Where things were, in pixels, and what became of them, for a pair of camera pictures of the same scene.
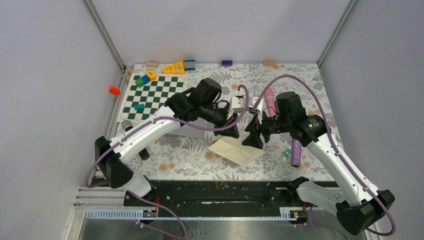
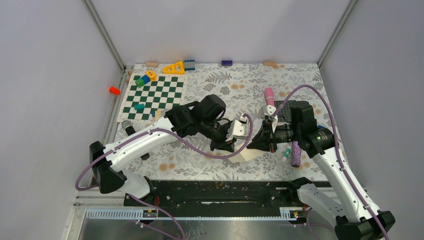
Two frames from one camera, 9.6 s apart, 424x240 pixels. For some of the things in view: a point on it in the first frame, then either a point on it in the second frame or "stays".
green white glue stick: x=286 y=154 stays
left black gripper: x=231 y=132 to x=229 y=147
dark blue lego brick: x=226 y=62 stays
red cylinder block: x=115 y=90 stays
